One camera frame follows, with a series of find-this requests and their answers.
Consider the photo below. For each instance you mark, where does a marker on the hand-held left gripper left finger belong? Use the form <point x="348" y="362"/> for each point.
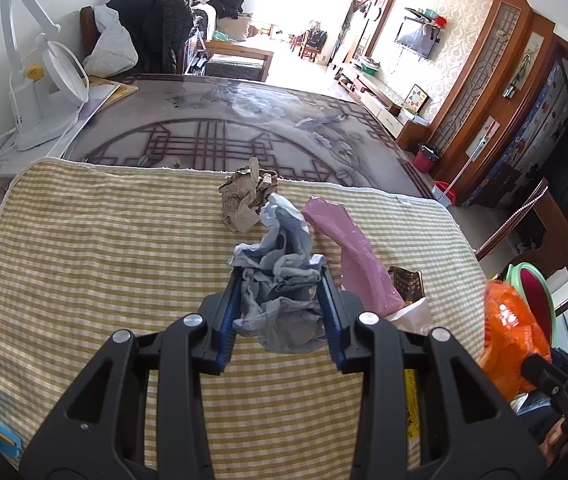
<point x="226" y="320"/>

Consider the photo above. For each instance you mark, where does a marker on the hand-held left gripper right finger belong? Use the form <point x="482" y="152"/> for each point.
<point x="334" y="320"/>

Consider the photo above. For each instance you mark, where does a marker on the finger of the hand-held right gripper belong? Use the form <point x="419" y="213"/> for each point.
<point x="536" y="369"/>

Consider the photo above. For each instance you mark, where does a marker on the orange plastic bag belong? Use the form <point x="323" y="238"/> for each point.
<point x="509" y="330"/>

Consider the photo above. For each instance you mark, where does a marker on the grey plastic bag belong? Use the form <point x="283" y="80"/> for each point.
<point x="279" y="280"/>

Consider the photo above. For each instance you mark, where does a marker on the person's right hand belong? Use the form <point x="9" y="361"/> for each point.
<point x="556" y="440"/>

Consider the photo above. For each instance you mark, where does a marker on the pink plastic mailer bag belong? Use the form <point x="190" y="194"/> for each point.
<point x="359" y="260"/>

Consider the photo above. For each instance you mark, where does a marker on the green red stool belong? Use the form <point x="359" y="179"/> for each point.
<point x="534" y="290"/>

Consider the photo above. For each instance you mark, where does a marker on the small brown packet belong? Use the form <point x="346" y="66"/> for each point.
<point x="406" y="285"/>

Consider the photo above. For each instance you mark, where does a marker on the white paper sheet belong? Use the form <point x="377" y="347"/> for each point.
<point x="416" y="317"/>

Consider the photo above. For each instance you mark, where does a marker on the crumpled brown paper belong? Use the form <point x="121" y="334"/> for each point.
<point x="241" y="205"/>

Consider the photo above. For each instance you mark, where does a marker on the yellow checkered cloth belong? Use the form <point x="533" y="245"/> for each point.
<point x="89" y="235"/>

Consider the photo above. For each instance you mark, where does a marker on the red waste bin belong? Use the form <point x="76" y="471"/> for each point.
<point x="425" y="159"/>

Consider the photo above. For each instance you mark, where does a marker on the patterned table cover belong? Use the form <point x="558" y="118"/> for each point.
<point x="214" y="110"/>

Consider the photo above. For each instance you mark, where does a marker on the white wooden television cabinet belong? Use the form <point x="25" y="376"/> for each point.
<point x="379" y="105"/>

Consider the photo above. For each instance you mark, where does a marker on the framed geometric picture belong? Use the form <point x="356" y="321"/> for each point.
<point x="416" y="100"/>

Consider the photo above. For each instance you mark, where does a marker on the stack of papers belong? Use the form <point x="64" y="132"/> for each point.
<point x="109" y="92"/>

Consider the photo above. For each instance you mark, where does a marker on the wooden sofa bench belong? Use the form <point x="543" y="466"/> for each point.
<point x="244" y="52"/>

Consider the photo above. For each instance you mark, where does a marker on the wooden dining chairs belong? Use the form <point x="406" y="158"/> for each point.
<point x="311" y="42"/>

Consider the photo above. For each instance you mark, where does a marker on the wooden lattice partition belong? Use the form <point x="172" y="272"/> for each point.
<point x="489" y="85"/>

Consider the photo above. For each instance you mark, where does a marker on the white desk lamp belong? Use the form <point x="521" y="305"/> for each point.
<point x="29" y="110"/>

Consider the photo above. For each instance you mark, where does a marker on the grey white jacket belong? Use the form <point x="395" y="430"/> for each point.
<point x="111" y="45"/>

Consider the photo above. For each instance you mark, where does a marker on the black jacket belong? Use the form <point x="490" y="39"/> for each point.
<point x="159" y="20"/>

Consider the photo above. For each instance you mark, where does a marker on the black clothes pile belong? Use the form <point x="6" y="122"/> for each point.
<point x="224" y="0"/>

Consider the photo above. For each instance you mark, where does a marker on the wall television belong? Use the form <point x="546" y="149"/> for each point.
<point x="414" y="37"/>

